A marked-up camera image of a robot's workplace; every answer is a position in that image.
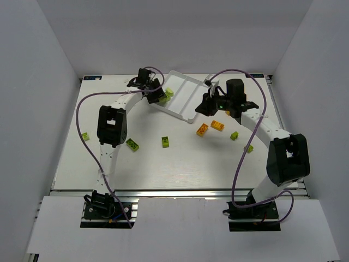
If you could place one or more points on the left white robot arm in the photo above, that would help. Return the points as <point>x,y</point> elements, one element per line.
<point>112,122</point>

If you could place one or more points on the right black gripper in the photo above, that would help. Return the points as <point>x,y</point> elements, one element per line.
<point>208,103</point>

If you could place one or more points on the pale green lego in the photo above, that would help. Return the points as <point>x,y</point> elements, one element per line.
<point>167,96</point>

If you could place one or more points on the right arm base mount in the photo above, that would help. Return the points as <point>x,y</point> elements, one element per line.
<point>253,219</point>

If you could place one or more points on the right blue table label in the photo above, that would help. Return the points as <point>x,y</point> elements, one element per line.
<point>257,75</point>

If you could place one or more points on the orange lego right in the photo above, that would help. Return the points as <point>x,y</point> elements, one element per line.
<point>217,125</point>

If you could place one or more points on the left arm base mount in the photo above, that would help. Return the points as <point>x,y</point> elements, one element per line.
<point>104,211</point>

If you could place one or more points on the left blue table label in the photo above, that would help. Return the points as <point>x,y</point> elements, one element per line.
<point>92,78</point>

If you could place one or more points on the blue table label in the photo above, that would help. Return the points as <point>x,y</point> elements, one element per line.
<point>257,75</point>
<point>92,78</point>

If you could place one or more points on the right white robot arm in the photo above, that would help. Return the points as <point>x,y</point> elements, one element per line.
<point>288,157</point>

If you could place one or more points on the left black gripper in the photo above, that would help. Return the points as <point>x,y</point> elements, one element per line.
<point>155,93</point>

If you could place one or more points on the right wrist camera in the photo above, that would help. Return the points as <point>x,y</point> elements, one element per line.
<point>212,84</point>

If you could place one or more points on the orange lego left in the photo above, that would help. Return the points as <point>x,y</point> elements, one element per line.
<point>202,130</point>

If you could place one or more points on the orange lego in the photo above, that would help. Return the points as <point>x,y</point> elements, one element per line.
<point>217,125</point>
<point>202,130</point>

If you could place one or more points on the white divided tray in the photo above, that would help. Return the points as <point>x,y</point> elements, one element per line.
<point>187,96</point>

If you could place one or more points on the long green lego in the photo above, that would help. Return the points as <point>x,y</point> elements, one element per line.
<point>132,145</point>

